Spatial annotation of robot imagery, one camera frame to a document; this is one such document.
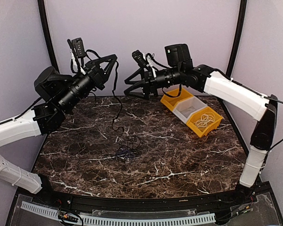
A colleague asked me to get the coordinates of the black cable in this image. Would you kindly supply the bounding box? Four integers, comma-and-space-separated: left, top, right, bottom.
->
110, 60, 142, 151

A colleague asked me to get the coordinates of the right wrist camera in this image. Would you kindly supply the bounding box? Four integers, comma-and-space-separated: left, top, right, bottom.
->
132, 50, 155, 71

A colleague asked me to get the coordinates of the far yellow plastic bin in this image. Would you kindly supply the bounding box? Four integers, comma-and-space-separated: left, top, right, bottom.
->
160, 88, 193, 111

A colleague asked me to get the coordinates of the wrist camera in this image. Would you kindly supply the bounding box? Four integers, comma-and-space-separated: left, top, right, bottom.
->
132, 50, 155, 71
67, 37, 88, 73

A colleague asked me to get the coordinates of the left black frame post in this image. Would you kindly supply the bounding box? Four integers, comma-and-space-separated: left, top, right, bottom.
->
37, 0, 59, 72

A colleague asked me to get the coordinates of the near yellow plastic bin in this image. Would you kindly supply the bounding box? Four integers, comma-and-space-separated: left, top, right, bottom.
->
186, 107, 224, 138

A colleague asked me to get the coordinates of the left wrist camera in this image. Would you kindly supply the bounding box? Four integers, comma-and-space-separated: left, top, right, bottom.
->
67, 37, 88, 73

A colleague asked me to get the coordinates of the white slotted cable duct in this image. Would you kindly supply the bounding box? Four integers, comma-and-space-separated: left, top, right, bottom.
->
21, 201, 216, 226

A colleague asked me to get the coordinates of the black frame post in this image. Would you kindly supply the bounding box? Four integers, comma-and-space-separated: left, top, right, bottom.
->
226, 0, 247, 78
37, 0, 59, 72

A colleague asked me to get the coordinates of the white cable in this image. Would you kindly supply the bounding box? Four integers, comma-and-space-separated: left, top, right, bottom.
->
194, 112, 217, 129

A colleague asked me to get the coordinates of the yellow plastic bin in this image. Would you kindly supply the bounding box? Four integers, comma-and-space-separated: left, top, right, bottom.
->
160, 88, 193, 111
186, 107, 224, 138

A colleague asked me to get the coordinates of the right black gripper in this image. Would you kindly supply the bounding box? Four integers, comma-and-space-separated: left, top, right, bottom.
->
124, 65, 183, 100

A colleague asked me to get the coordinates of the white plastic bin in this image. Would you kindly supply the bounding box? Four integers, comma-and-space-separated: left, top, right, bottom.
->
172, 97, 208, 124

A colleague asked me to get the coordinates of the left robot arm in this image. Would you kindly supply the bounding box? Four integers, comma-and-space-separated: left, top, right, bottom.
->
0, 54, 117, 205

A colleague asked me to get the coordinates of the black front rail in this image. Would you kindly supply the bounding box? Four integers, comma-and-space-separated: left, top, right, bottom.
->
34, 189, 257, 212

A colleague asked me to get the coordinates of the right black frame post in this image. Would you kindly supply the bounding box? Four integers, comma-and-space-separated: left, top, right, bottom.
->
226, 0, 247, 78

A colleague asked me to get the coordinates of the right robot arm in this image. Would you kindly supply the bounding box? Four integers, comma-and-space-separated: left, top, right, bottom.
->
124, 44, 278, 204

